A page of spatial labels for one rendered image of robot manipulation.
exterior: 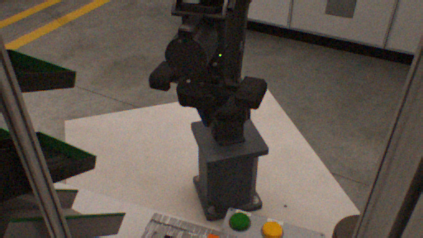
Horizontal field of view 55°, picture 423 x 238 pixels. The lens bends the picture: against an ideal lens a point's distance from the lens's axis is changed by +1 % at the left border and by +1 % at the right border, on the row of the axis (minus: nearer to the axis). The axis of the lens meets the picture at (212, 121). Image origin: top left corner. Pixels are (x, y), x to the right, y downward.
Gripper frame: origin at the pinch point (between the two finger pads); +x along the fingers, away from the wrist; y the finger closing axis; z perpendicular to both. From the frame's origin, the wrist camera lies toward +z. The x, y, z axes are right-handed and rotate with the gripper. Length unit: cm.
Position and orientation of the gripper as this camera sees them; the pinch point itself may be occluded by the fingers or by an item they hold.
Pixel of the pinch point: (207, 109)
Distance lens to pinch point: 68.9
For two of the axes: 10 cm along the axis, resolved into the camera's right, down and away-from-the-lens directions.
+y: 9.4, 2.1, -2.7
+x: 0.0, 8.0, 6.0
